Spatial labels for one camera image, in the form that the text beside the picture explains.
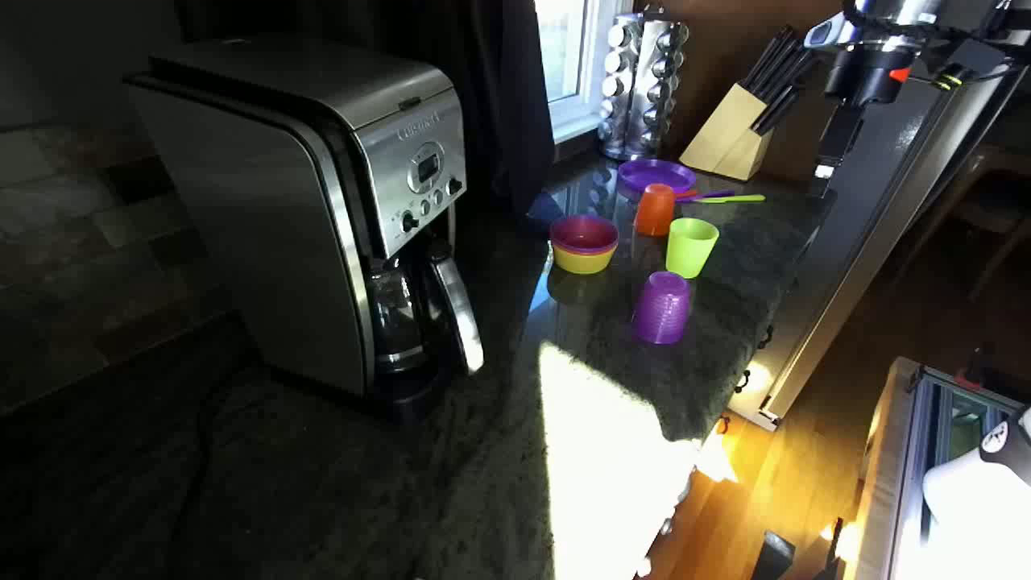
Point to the grey counter side panel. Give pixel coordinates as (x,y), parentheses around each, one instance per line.
(871,247)

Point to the stainless steel coffee maker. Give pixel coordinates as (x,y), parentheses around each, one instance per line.
(279,205)

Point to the green plastic knife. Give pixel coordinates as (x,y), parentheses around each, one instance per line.
(735,197)

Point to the green plastic cup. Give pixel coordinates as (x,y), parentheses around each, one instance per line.
(691,247)

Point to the orange plastic cup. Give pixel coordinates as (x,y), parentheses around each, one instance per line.
(655,212)

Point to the purple plastic plate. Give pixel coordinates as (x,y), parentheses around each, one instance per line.
(655,176)

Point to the metal spice jar rack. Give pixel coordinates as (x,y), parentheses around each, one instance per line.
(642,81)

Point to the wooden knife block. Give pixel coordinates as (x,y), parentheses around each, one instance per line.
(730,137)

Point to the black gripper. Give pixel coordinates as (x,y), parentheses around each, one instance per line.
(875,70)

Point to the yellow plastic bowl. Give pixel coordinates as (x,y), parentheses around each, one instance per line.
(583,263)

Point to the purple plastic bowl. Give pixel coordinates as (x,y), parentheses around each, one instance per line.
(583,232)

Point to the purple plastic cup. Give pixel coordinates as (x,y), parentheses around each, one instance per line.
(662,310)

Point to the purple plastic utensil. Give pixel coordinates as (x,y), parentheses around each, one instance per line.
(691,197)

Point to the grey computer monitor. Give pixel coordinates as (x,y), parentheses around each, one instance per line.
(907,470)

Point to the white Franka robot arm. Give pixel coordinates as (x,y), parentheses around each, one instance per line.
(945,20)

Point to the glass coffee carafe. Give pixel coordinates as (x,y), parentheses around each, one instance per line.
(414,318)

